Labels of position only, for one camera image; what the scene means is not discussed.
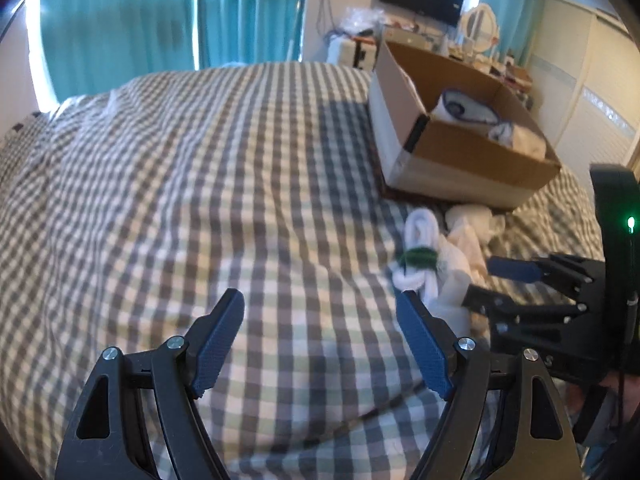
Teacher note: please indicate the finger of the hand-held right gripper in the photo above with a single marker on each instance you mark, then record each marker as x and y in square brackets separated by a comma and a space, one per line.
[515, 270]
[492, 302]

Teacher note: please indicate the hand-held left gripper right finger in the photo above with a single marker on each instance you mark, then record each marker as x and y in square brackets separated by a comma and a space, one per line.
[425, 345]

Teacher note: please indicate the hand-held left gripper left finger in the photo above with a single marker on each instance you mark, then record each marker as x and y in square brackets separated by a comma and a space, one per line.
[214, 347]

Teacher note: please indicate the plain white sock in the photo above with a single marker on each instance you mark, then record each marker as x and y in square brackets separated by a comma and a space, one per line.
[457, 275]

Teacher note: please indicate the white sock with green band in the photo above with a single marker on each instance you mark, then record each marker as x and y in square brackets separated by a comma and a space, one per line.
[417, 255]

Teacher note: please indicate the brown cardboard box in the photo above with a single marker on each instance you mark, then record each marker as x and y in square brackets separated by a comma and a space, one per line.
[450, 125]

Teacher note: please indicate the crumpled white sock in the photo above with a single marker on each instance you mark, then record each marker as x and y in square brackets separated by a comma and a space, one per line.
[472, 217]

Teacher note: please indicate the white sock with blue toe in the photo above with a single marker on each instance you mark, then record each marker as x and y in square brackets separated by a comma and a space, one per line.
[517, 137]

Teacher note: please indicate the grey checkered bed sheet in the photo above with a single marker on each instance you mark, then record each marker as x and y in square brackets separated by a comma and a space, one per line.
[200, 200]

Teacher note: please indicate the white sock with blue cuff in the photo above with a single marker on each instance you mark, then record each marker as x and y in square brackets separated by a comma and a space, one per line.
[465, 107]

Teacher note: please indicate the white wardrobe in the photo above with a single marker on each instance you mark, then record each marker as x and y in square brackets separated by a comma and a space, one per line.
[585, 75]

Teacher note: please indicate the cluttered dressing table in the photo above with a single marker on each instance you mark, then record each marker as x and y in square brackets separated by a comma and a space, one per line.
[450, 42]

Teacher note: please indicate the round white vanity mirror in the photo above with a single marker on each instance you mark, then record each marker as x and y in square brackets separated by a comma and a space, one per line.
[480, 27]

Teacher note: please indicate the narrow teal curtain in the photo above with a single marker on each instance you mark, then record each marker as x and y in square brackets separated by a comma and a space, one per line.
[507, 0]

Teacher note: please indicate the white storage box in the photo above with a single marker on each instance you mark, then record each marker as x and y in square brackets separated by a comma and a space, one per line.
[352, 51]

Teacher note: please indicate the clear plastic bag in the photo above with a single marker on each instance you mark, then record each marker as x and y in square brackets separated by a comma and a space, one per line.
[361, 20]

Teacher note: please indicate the wide teal curtain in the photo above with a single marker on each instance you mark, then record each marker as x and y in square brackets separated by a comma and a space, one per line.
[165, 15]

